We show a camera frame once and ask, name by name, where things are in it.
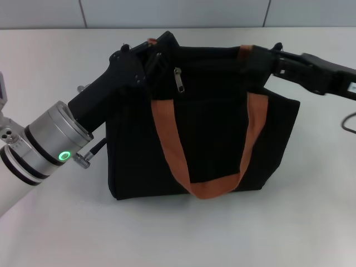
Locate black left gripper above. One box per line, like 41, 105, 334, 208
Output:
68, 41, 167, 132

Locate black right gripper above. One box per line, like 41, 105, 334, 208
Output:
271, 43, 356, 101

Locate silver zipper pull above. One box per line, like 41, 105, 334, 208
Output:
174, 66, 186, 95

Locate black food bag orange handles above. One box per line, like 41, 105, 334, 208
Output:
107, 31, 301, 201

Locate right black cable silver plug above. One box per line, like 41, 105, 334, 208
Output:
341, 111, 356, 132

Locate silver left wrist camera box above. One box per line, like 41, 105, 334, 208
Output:
0, 71, 9, 106

